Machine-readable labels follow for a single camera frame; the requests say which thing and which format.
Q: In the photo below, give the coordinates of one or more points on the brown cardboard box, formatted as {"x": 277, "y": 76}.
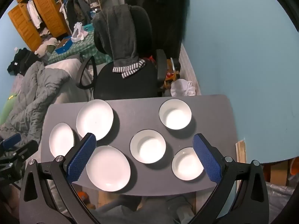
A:
{"x": 278, "y": 170}

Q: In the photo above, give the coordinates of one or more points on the black clothes pile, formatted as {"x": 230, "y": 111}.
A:
{"x": 22, "y": 60}

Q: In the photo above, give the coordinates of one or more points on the yellow red toy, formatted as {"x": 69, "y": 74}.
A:
{"x": 170, "y": 77}

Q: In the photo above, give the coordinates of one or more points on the white plastic bag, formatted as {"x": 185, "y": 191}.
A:
{"x": 78, "y": 33}

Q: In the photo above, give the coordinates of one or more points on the wooden plank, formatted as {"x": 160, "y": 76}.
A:
{"x": 240, "y": 151}

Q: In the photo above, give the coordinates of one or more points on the white trash bag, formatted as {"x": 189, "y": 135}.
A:
{"x": 182, "y": 87}

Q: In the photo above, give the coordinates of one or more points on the black office chair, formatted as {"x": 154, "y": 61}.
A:
{"x": 126, "y": 84}

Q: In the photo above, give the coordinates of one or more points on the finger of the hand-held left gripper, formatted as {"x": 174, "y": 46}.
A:
{"x": 26, "y": 148}
{"x": 11, "y": 141}

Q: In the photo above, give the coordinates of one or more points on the grey comforter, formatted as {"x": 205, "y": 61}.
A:
{"x": 35, "y": 91}

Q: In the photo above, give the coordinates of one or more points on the white hanging shirt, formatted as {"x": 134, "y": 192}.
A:
{"x": 33, "y": 14}

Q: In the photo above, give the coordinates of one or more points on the green pillow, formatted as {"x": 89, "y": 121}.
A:
{"x": 5, "y": 109}

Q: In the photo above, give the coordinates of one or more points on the white bowl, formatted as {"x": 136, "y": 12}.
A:
{"x": 147, "y": 147}
{"x": 185, "y": 165}
{"x": 175, "y": 117}

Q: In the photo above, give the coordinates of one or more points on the wooden wardrobe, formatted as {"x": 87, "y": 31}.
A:
{"x": 49, "y": 16}

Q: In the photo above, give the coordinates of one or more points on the blue box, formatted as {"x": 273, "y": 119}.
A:
{"x": 64, "y": 46}

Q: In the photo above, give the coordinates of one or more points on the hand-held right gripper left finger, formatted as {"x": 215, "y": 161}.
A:
{"x": 81, "y": 158}

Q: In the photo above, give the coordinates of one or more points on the white plate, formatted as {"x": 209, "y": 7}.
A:
{"x": 60, "y": 140}
{"x": 94, "y": 117}
{"x": 109, "y": 168}

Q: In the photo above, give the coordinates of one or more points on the beige clothes pile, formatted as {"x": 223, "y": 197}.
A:
{"x": 46, "y": 46}

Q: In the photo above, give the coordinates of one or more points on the grey hooded sweater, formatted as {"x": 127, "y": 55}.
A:
{"x": 119, "y": 32}

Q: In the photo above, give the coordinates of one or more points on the teal basket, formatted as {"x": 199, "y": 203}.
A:
{"x": 90, "y": 26}

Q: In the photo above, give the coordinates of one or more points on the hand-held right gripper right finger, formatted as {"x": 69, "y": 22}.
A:
{"x": 208, "y": 158}

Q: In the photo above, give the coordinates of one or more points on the grey plastic sheet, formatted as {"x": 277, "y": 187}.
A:
{"x": 280, "y": 198}

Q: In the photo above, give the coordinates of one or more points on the green checkered tablecloth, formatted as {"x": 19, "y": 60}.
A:
{"x": 81, "y": 44}

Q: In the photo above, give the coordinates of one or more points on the black hanging coat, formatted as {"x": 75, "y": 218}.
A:
{"x": 163, "y": 16}

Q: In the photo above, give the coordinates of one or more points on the dark hanging clothes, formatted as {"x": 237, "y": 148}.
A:
{"x": 77, "y": 9}

